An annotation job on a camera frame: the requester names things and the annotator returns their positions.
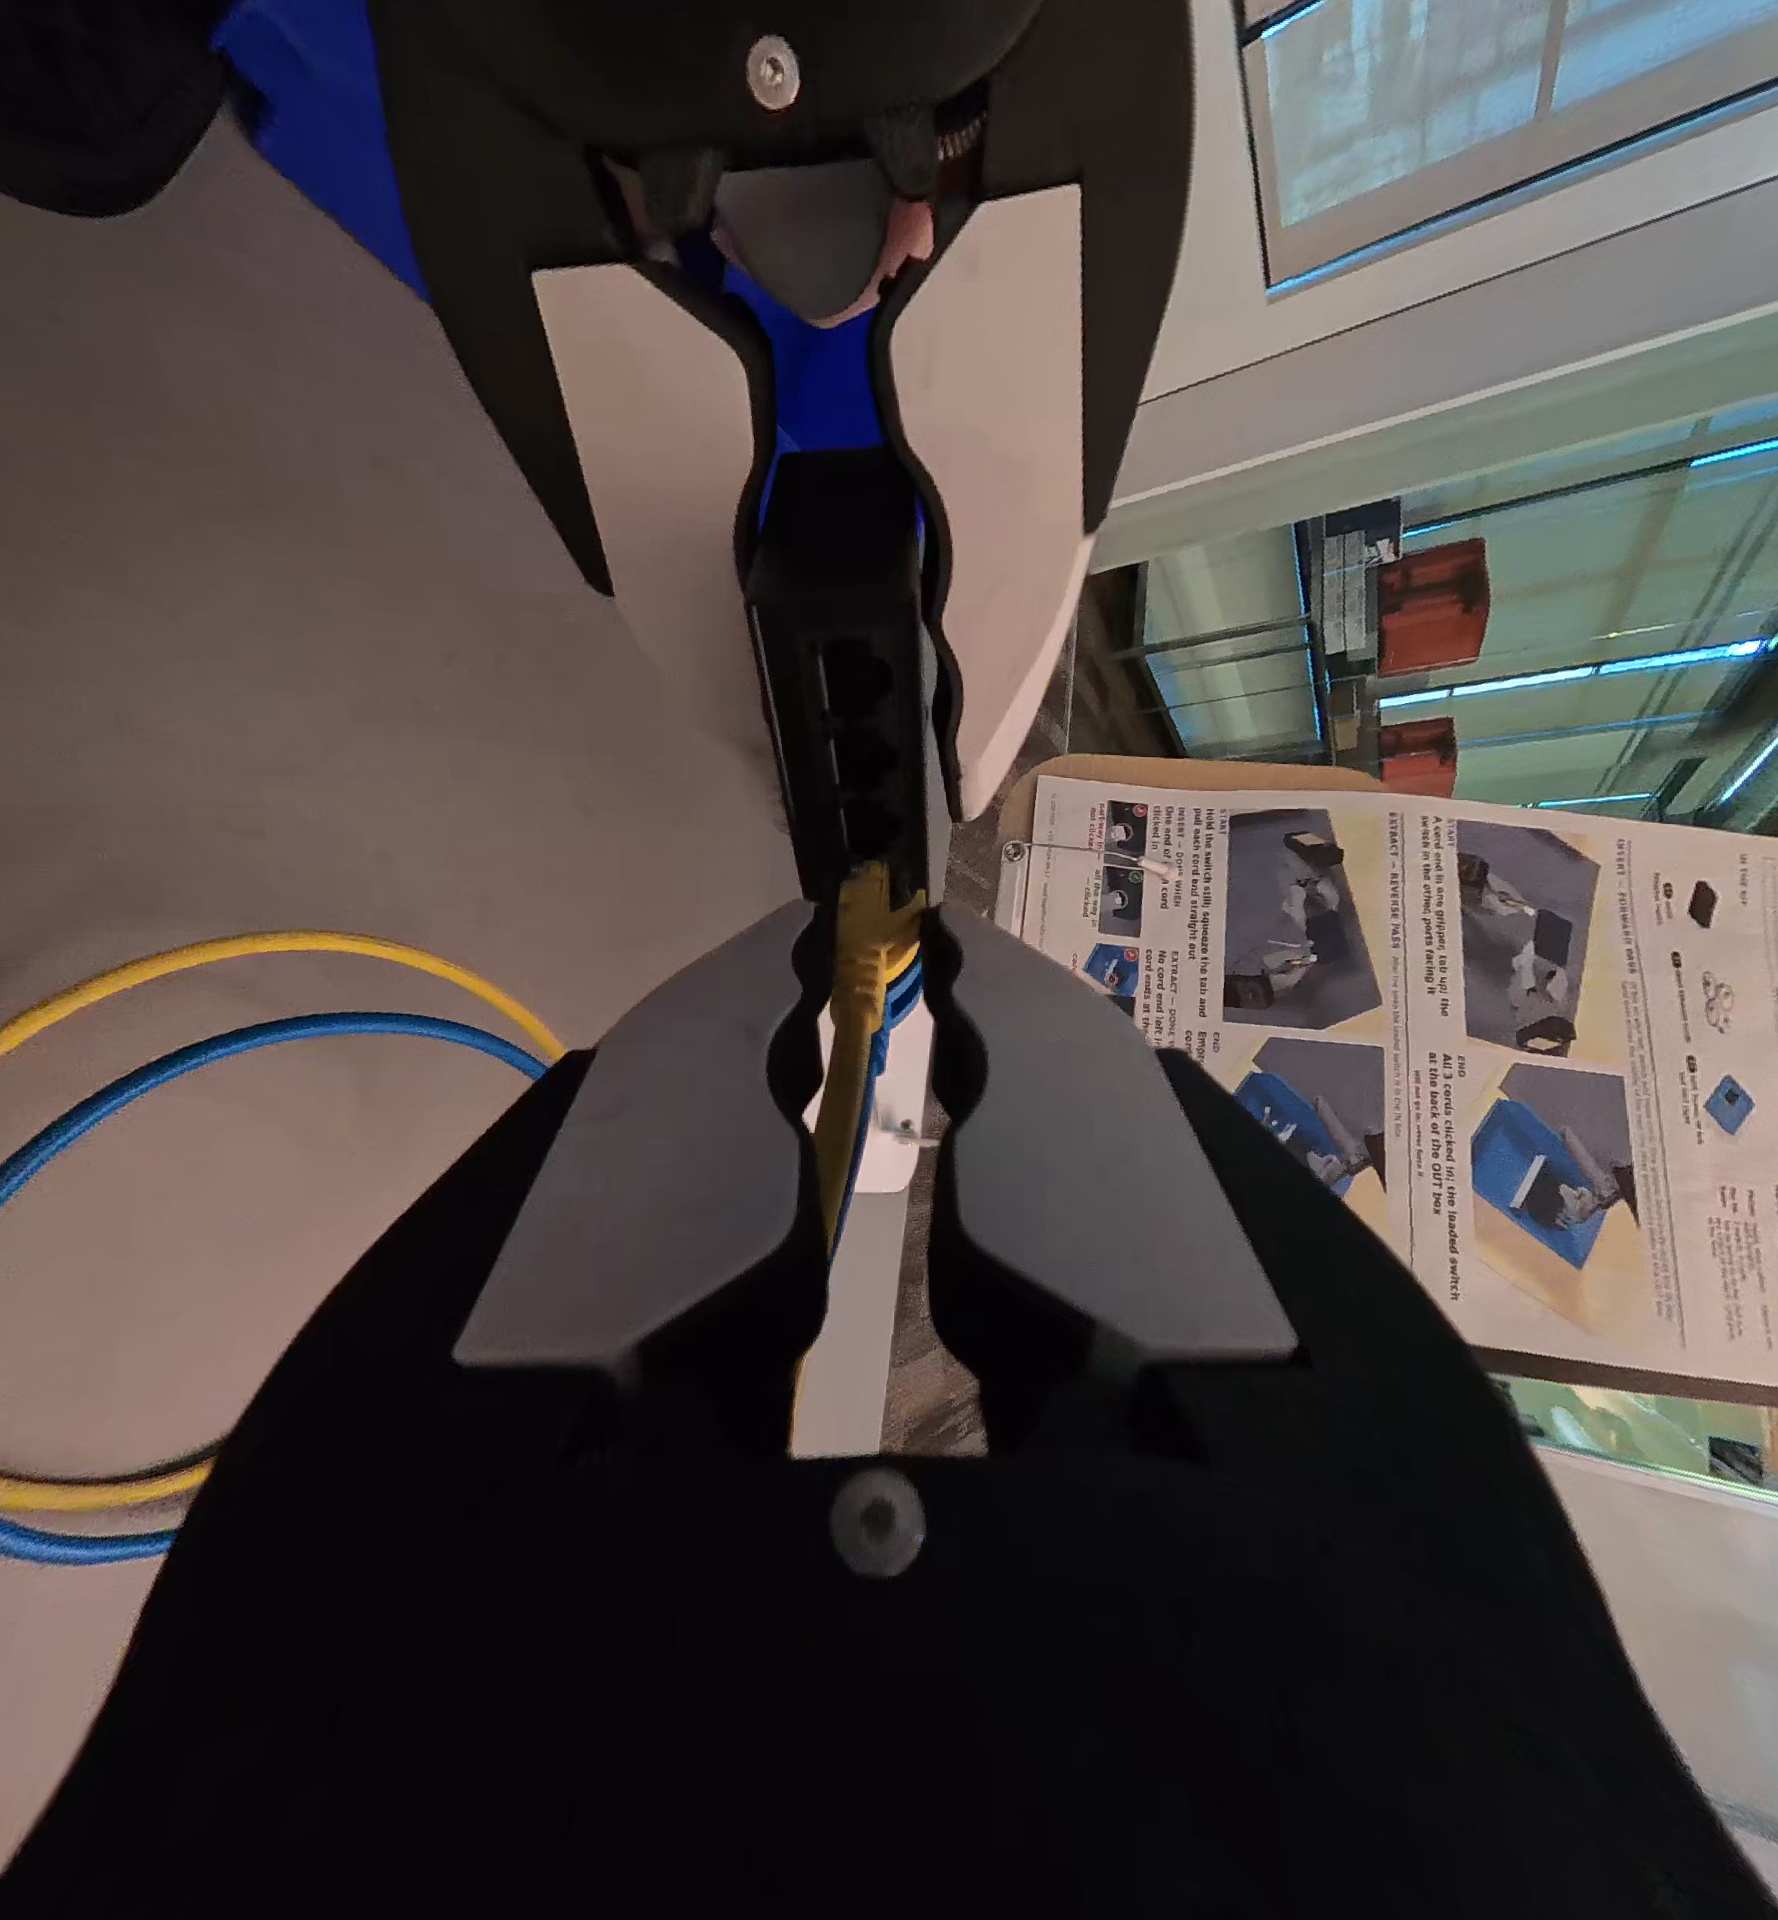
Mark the large window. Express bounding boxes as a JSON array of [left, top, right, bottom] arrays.
[[1234, 0, 1778, 302]]

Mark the yellow ethernet cable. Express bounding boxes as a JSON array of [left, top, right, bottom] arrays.
[[0, 859, 932, 1514]]

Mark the glass partition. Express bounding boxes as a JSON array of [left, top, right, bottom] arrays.
[[1091, 420, 1778, 819]]

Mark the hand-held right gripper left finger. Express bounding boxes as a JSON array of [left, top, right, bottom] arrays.
[[451, 899, 834, 1457]]

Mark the printed instruction sheet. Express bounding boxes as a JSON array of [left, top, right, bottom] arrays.
[[1001, 772, 1778, 1397]]

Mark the person's left hand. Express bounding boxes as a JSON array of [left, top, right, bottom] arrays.
[[830, 203, 939, 324]]

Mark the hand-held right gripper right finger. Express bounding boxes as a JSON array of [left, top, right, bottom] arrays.
[[924, 904, 1302, 1457]]

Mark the blue ethernet cable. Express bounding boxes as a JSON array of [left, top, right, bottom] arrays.
[[0, 959, 932, 1565]]

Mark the blue plastic bin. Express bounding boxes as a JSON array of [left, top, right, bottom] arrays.
[[213, 0, 921, 542]]

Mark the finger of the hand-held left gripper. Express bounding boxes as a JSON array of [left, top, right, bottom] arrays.
[[869, 181, 1104, 828], [529, 259, 801, 844]]

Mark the black network switch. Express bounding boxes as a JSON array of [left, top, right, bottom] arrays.
[[741, 446, 932, 902]]

